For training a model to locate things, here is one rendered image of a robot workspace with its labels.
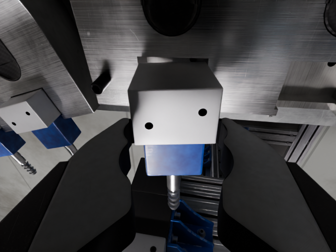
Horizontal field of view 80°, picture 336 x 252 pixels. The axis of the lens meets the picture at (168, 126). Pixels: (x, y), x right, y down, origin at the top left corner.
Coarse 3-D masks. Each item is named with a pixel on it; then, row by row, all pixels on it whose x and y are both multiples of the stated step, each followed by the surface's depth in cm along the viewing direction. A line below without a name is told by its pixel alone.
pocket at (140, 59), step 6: (138, 60) 16; (144, 60) 17; (150, 60) 18; (156, 60) 18; (162, 60) 18; (168, 60) 18; (174, 60) 18; (180, 60) 18; (186, 60) 17; (192, 60) 18; (198, 60) 17; (204, 60) 17
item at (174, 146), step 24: (144, 72) 13; (168, 72) 13; (192, 72) 13; (144, 96) 11; (168, 96) 11; (192, 96) 11; (216, 96) 11; (144, 120) 11; (168, 120) 11; (192, 120) 11; (216, 120) 11; (144, 144) 12; (168, 144) 14; (192, 144) 14; (168, 168) 15; (192, 168) 15; (168, 192) 18
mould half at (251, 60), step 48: (96, 0) 13; (240, 0) 12; (288, 0) 12; (96, 48) 15; (144, 48) 15; (192, 48) 14; (240, 48) 14; (288, 48) 13; (96, 96) 18; (240, 96) 16
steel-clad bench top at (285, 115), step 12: (72, 12) 23; (108, 108) 30; (120, 108) 30; (288, 108) 26; (300, 108) 25; (264, 120) 27; (276, 120) 27; (288, 120) 27; (300, 120) 26; (312, 120) 26; (324, 120) 26
